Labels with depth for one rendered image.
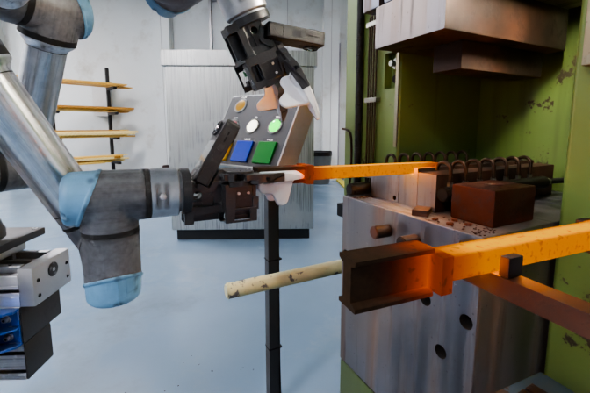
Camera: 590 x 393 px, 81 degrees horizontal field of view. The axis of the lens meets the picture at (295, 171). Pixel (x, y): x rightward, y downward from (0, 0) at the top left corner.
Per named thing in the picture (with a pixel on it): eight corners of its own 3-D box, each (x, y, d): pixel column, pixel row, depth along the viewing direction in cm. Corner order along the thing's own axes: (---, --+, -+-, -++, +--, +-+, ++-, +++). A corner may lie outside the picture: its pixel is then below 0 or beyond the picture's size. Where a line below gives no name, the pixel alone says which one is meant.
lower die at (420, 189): (435, 212, 69) (436, 171, 68) (370, 195, 87) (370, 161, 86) (550, 194, 88) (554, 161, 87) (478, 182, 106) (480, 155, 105)
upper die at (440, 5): (444, 28, 64) (447, -26, 63) (374, 49, 82) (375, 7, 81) (565, 50, 83) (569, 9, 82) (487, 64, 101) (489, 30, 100)
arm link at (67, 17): (-26, 178, 89) (2, -45, 72) (39, 171, 102) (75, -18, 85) (-3, 203, 85) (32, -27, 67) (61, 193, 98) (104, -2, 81)
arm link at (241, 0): (249, -8, 62) (265, -26, 55) (260, 17, 63) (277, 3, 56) (212, 5, 60) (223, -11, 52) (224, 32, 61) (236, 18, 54)
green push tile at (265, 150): (268, 163, 103) (276, 141, 105) (250, 162, 107) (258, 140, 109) (272, 166, 104) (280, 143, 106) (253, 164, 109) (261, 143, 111)
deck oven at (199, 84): (308, 212, 438) (309, 69, 415) (316, 239, 333) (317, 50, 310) (197, 213, 433) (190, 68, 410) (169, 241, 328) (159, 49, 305)
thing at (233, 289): (228, 303, 96) (228, 286, 96) (223, 296, 101) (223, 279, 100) (356, 274, 116) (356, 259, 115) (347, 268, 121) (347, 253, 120)
